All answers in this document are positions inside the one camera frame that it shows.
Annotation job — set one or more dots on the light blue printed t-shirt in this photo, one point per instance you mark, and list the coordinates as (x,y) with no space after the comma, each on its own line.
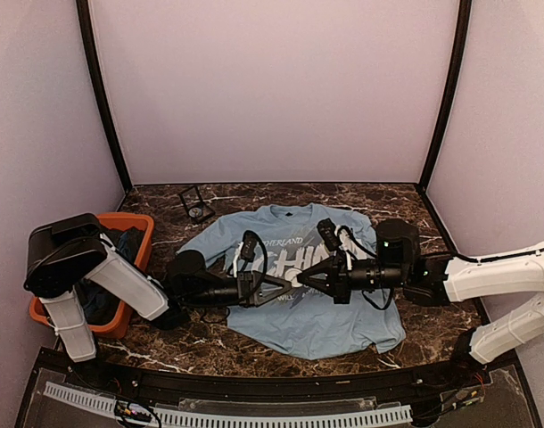
(303,323)

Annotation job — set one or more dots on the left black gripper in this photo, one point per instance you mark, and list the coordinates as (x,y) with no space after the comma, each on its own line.
(245,277)

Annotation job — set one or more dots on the white slotted cable duct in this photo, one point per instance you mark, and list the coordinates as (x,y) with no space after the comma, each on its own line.
(164,416)

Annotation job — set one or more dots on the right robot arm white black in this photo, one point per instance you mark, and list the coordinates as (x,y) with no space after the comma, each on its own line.
(435,280)

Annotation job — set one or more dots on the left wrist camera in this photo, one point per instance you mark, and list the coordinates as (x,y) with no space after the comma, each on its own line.
(245,251)

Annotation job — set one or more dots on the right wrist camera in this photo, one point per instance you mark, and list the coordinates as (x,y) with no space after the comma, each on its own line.
(337,239)

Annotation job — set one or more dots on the black front table rail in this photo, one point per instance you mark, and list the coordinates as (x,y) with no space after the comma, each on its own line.
(430,388)

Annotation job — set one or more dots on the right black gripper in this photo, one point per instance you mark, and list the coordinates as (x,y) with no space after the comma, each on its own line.
(338,285)

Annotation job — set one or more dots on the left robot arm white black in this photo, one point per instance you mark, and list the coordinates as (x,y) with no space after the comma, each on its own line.
(69,251)

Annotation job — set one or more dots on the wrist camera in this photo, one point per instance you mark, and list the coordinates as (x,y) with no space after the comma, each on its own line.
(245,251)
(337,239)

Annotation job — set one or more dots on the black frame post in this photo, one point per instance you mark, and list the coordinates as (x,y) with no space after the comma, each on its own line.
(101,98)
(449,92)

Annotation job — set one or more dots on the black right frame post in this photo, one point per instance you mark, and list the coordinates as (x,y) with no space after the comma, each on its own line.
(449,92)

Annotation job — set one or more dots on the orange plastic bin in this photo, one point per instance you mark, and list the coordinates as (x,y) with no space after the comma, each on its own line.
(45,239)

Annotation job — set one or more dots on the black left frame post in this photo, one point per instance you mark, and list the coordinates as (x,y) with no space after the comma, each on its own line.
(101,98)

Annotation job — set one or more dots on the dark clothes in bin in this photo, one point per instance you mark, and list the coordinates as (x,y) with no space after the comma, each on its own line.
(99,305)

